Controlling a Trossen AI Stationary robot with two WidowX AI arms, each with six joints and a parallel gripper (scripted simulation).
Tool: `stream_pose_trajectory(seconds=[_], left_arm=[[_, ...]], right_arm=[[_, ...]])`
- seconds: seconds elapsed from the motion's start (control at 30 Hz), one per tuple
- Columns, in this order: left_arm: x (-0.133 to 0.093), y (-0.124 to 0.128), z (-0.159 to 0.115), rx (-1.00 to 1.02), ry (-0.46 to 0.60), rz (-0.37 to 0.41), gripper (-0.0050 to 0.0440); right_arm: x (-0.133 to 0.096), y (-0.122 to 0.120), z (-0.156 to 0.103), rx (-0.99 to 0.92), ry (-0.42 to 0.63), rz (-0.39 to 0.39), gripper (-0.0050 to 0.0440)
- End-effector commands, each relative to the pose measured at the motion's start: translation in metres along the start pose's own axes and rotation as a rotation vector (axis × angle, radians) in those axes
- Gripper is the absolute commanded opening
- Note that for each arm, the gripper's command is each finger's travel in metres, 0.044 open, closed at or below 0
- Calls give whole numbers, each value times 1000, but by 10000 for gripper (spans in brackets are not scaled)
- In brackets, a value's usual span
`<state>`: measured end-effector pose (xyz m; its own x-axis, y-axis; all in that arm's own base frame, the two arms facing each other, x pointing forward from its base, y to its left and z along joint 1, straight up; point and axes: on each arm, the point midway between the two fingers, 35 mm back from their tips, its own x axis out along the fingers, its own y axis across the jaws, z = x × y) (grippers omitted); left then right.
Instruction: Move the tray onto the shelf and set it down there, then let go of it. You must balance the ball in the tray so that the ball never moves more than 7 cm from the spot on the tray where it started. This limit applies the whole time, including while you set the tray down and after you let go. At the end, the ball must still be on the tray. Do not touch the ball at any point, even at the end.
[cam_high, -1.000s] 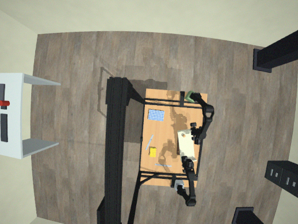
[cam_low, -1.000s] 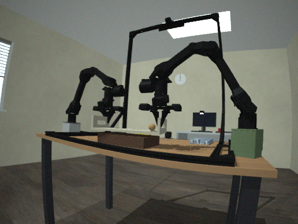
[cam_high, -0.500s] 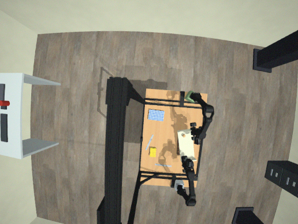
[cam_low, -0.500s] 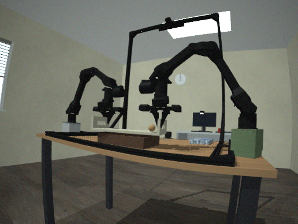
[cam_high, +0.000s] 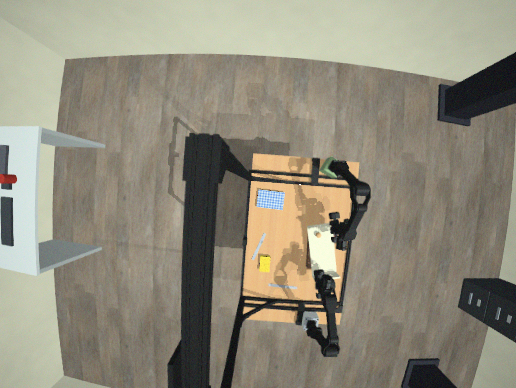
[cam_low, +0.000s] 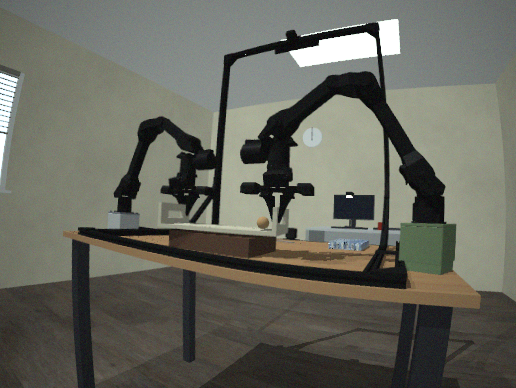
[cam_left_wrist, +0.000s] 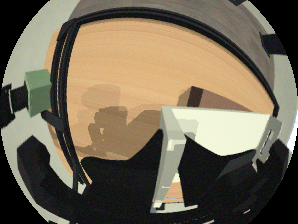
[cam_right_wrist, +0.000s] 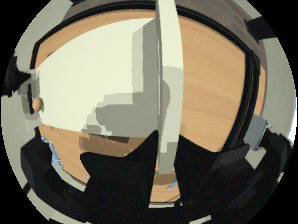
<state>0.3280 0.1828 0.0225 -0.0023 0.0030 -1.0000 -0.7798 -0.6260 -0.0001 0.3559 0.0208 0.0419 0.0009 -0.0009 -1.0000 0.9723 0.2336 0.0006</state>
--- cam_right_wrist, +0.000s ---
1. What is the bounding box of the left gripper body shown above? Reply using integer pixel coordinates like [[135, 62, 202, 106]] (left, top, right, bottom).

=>
[[2, 56, 18, 97]]

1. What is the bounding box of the tan ball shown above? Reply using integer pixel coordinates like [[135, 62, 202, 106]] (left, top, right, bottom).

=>
[[32, 97, 43, 112]]

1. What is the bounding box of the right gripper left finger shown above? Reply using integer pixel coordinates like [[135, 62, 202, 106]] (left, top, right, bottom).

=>
[[80, 130, 159, 208]]

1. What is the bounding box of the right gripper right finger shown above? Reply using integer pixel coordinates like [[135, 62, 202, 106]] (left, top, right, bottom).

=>
[[173, 134, 250, 205]]

